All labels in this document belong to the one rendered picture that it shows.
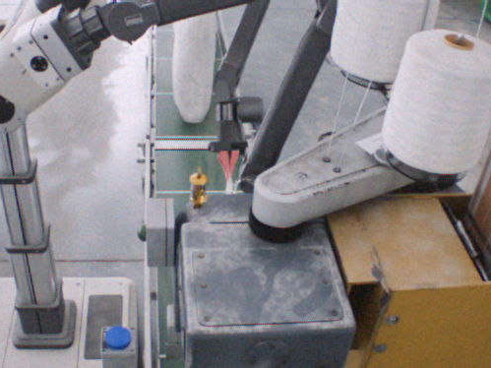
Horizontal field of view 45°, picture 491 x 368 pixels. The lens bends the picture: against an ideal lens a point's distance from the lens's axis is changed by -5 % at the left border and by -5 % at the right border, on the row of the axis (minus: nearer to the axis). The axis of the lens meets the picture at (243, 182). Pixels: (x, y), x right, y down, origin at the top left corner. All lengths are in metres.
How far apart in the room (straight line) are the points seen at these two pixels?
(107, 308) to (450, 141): 1.70
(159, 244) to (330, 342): 0.32
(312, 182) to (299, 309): 0.20
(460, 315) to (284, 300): 0.30
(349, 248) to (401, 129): 0.24
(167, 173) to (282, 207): 1.81
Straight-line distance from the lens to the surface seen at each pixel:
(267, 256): 0.93
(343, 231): 1.00
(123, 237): 2.95
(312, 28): 1.18
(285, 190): 0.93
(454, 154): 0.82
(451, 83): 0.77
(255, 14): 1.66
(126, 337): 1.44
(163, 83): 3.40
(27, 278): 2.02
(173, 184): 2.64
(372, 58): 1.00
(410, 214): 1.08
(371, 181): 1.01
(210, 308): 0.85
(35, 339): 2.19
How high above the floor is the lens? 1.97
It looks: 37 degrees down
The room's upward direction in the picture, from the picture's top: 6 degrees clockwise
